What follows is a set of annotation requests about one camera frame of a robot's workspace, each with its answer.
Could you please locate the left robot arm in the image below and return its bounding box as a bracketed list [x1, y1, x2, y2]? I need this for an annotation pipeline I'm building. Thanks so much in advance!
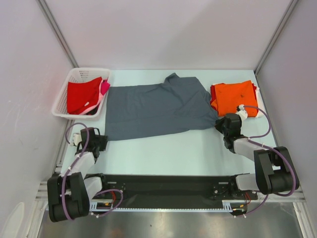
[47, 127, 109, 222]

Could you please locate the orange folded t shirt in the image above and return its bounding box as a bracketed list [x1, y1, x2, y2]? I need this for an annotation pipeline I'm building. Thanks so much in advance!
[210, 80, 258, 118]

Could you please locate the aluminium corner post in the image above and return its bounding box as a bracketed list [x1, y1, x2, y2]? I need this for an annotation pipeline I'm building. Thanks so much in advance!
[36, 0, 79, 68]
[254, 0, 300, 77]

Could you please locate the grey blue t shirt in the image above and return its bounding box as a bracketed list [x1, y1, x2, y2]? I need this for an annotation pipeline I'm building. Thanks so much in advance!
[105, 73, 218, 141]

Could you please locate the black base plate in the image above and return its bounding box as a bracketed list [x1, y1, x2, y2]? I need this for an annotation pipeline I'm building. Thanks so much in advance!
[94, 175, 258, 206]

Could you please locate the white folded t shirt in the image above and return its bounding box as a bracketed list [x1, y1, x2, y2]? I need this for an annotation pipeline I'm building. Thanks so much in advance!
[253, 85, 264, 118]

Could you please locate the white cable duct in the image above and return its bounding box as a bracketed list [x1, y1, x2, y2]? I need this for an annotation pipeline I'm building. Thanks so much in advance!
[89, 200, 248, 213]

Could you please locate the white plastic basket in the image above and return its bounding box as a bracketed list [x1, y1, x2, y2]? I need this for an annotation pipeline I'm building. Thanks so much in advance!
[52, 67, 112, 120]

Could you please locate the red shirt in basket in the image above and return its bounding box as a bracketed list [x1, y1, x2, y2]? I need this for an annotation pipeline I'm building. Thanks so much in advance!
[67, 77, 103, 115]

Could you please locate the right aluminium corner post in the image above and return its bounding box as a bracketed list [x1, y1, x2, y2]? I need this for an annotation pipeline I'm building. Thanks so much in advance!
[254, 0, 300, 77]

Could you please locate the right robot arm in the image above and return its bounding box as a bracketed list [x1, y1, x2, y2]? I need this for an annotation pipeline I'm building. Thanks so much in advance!
[215, 112, 300, 199]

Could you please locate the pink shirt in basket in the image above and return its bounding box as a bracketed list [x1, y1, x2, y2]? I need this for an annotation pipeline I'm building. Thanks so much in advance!
[85, 79, 110, 116]

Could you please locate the aluminium frame rail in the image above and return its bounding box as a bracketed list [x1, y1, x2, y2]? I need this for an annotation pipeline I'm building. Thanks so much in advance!
[35, 181, 48, 201]

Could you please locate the left aluminium corner post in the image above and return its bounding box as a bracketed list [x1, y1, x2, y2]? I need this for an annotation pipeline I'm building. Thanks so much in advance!
[36, 0, 79, 68]

